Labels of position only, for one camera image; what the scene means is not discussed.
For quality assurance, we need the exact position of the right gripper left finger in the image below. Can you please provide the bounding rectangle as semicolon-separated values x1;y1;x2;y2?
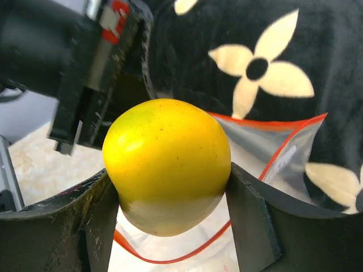
1;170;119;272

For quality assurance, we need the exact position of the yellow toy mango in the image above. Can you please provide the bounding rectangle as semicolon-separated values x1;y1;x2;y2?
102;99;231;237

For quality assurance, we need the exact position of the black floral pillow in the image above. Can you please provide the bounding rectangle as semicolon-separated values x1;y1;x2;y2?
146;1;362;214

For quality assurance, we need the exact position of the clear zip top bag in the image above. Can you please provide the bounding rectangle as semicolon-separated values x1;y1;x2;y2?
107;112;328;272

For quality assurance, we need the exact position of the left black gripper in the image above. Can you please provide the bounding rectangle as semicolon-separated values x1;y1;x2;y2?
1;1;156;154

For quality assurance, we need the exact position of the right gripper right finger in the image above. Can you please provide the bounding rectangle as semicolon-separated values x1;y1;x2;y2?
226;164;362;271

